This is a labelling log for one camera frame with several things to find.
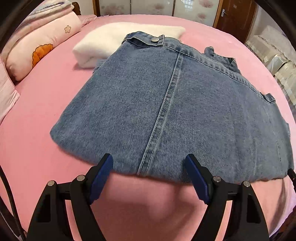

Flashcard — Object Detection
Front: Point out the blue denim jacket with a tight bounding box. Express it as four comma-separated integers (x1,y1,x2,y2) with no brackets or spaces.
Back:
50,32,293,183

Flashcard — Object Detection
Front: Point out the pink bed blanket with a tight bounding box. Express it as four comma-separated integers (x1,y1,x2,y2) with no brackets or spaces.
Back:
1,15,295,240

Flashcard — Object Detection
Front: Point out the lace covered furniture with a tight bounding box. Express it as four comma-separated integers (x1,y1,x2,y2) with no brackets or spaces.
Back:
246,25,295,105

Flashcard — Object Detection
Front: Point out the brown wooden door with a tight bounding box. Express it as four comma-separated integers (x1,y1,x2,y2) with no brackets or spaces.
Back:
214,0,257,44

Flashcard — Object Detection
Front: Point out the pink folded quilt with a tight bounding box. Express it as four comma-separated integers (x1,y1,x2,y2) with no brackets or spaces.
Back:
1,11,82,81

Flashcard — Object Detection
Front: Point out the floral sliding wardrobe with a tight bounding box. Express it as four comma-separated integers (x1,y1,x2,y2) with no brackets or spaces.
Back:
93,0,223,26

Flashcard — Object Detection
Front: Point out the white folded fleece garment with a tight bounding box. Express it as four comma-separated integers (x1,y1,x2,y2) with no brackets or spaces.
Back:
73,22,186,68

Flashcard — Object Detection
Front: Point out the floral folded quilt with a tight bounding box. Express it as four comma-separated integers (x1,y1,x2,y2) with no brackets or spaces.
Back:
13,1,74,36

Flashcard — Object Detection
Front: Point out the dark wooden headboard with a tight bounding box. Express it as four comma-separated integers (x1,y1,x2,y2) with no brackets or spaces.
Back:
72,1,81,16

